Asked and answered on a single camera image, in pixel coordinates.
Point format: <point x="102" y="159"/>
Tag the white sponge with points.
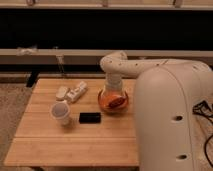
<point x="61" y="92"/>

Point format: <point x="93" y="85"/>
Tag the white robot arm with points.
<point x="165" y="92"/>

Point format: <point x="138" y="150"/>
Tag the orange bowl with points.
<point x="106" y="96"/>

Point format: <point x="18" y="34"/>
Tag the brown object in bowl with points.
<point x="116" y="102"/>

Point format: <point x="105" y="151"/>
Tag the white rectangular package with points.
<point x="74" y="94"/>

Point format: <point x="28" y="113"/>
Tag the black rectangular block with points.
<point x="94" y="117"/>

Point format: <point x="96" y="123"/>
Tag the wooden rail beam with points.
<point x="49" y="56"/>

